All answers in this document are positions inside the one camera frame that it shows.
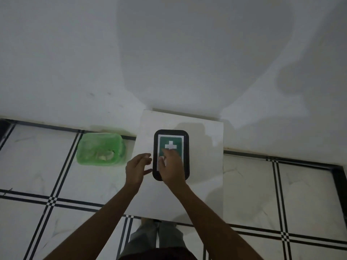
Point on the person's right hand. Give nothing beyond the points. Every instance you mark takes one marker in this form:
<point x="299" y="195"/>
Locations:
<point x="173" y="170"/>

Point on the person's left hand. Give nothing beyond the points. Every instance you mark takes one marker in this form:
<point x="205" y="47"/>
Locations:
<point x="135" y="173"/>

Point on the black lid with green cross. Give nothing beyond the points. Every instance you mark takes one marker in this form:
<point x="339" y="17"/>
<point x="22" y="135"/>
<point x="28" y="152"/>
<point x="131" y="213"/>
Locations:
<point x="170" y="138"/>

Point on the person's left forearm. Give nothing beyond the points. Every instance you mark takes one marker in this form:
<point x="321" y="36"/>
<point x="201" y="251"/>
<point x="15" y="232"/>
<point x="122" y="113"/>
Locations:
<point x="95" y="227"/>

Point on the person's right forearm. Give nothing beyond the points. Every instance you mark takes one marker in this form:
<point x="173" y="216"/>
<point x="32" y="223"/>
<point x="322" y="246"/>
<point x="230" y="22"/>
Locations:
<point x="217" y="227"/>

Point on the green plastic basket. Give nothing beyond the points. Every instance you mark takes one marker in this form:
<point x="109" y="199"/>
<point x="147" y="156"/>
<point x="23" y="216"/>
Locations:
<point x="99" y="148"/>

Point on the grey trousers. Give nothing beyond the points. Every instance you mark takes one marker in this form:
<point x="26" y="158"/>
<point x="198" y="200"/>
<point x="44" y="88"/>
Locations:
<point x="146" y="236"/>

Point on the maroon shirt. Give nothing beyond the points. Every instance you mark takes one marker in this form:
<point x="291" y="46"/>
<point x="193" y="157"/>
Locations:
<point x="170" y="254"/>

